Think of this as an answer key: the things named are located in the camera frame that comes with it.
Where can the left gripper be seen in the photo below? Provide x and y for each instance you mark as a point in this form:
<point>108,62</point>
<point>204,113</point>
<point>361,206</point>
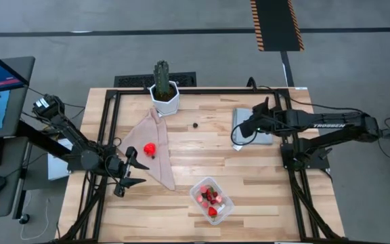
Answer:
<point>117,169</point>

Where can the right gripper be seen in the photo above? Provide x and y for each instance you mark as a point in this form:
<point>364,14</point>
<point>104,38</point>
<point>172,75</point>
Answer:
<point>279,119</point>

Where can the blackberry toy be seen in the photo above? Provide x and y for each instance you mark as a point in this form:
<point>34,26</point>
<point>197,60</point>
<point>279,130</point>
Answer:
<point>195,125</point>

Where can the dark red raspberry toy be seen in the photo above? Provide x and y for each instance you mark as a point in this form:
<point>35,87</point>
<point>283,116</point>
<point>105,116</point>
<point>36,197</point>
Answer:
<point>213,202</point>
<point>209,194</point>

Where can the red strawberry toy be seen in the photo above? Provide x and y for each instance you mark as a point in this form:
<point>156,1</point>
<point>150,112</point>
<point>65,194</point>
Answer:
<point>212,211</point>

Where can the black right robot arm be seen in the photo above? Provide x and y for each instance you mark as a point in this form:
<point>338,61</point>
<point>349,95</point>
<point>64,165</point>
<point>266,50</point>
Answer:
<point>334,122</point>

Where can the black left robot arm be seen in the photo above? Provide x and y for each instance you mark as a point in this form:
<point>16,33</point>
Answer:
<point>76,139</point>

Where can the clear plastic tupperware container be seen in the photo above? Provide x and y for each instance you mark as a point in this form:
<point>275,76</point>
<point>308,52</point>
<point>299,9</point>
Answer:
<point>227,206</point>

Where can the folded grey towel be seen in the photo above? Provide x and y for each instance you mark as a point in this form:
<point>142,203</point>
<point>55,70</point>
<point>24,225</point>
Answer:
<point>249,115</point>

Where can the beige cloth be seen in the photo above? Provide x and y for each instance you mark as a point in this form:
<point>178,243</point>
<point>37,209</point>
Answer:
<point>154,132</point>

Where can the white box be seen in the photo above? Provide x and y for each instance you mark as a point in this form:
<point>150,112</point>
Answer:
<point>58,166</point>

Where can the white angular plant pot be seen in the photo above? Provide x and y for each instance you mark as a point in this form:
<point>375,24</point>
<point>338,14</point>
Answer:
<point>166,105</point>

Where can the black mat with orange stripes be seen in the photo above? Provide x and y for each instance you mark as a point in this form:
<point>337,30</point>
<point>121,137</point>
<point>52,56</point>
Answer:
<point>276,23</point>

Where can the tall green cactus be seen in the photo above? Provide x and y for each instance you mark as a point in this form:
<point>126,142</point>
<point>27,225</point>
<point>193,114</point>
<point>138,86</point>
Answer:
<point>161,76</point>

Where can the grey computer cart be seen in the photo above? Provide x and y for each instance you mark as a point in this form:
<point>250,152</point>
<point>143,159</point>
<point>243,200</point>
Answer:
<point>22,71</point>

